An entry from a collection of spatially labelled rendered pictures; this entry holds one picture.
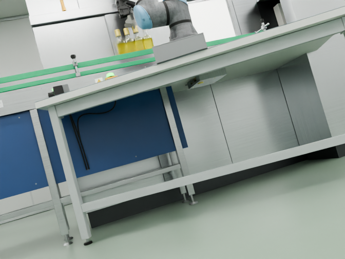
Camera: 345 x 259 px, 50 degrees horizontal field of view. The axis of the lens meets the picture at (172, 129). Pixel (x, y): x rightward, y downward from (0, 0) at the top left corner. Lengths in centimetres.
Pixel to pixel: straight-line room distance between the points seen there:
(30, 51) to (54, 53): 315
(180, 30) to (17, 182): 116
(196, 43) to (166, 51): 15
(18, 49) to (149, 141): 380
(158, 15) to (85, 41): 85
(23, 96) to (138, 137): 67
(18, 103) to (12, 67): 349
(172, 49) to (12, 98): 92
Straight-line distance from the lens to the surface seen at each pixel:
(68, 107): 193
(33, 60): 563
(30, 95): 217
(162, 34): 263
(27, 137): 215
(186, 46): 176
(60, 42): 256
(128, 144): 215
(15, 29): 581
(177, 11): 187
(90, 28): 260
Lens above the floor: 34
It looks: 3 degrees up
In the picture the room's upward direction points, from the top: 16 degrees counter-clockwise
